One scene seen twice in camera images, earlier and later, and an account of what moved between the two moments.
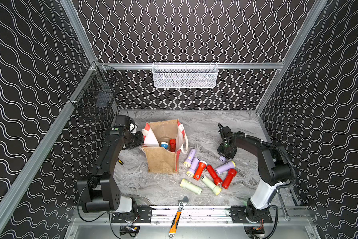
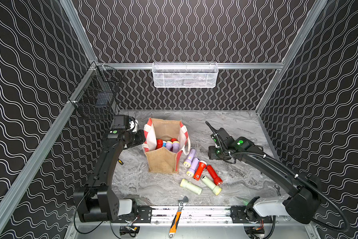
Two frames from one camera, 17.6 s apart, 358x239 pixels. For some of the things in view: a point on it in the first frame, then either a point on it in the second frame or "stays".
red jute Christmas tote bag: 162,142 stays
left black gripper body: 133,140 stays
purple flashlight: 188,162 stays
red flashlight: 230,175 -> 159,143
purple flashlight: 230,165 -> 169,144
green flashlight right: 215,188 stays
